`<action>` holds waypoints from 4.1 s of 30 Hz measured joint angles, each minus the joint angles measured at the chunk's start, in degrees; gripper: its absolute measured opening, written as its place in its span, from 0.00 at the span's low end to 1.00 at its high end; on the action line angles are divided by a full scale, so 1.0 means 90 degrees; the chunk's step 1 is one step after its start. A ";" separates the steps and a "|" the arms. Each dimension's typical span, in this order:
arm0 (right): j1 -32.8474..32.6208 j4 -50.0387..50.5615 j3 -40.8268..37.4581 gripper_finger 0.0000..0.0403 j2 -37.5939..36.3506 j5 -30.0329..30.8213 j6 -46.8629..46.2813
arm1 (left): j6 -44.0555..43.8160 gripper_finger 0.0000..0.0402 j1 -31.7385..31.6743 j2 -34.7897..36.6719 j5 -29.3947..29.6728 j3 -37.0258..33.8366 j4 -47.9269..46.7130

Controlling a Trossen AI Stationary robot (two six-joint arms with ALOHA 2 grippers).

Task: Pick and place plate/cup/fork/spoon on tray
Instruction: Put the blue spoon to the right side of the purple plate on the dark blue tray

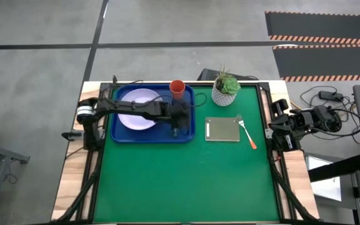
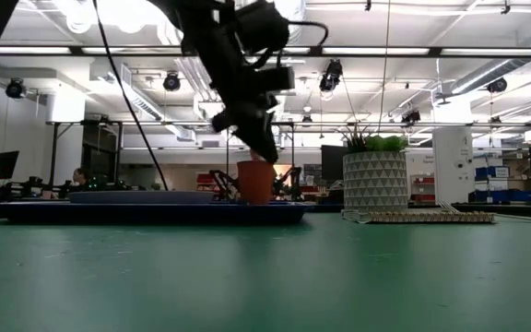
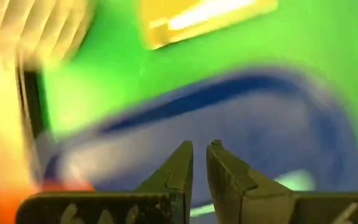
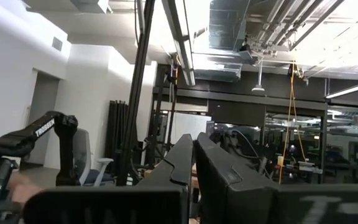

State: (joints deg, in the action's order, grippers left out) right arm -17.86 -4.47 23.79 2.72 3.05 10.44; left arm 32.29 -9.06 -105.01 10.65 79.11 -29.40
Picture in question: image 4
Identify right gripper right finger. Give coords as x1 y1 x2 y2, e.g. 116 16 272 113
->
194 131 277 224

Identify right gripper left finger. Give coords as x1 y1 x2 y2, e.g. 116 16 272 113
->
137 134 194 187

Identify person's hand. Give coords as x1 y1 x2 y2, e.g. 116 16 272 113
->
9 171 45 205

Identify white board panel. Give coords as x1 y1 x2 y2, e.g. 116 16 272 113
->
170 111 213 146

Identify black curtain panels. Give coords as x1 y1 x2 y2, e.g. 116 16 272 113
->
105 100 130 170

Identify white office chair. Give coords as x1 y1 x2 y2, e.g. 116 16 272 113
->
72 128 115 188

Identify white pendant lamp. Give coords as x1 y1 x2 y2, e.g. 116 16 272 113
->
250 58 266 93

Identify black frame post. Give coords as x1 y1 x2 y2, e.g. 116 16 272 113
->
116 0 157 187

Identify yellow hanging cable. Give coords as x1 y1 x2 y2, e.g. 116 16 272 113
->
277 60 308 185

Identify metal ventilation duct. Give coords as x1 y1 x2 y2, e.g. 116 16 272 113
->
208 0 247 51

